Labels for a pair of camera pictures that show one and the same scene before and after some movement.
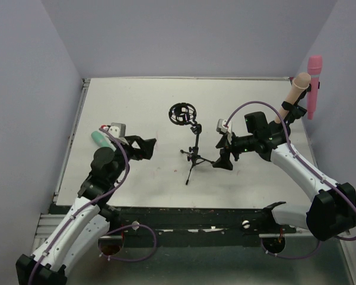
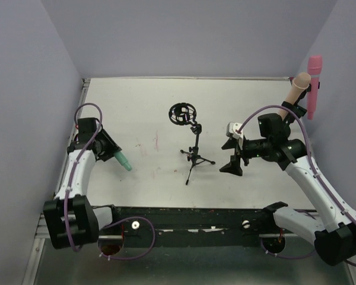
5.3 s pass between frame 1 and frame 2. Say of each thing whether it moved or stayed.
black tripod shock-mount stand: stayed
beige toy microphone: stayed
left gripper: moved
